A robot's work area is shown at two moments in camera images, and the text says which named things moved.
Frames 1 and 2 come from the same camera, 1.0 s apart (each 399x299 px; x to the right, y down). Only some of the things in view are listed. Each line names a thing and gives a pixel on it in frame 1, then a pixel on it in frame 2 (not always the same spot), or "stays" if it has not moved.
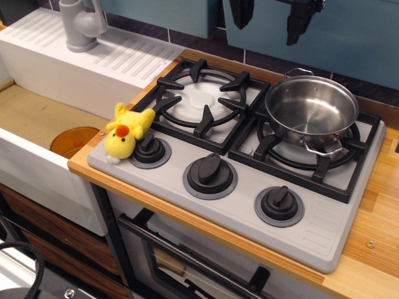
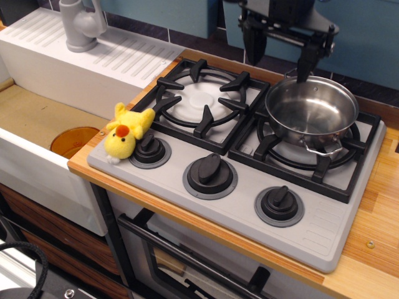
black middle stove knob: [209, 177] stays
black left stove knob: [151, 152] stays
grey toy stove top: [211, 147] stays
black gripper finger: [300, 17] → [311, 54]
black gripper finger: [242, 11] → [255, 39]
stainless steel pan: [317, 111] stays
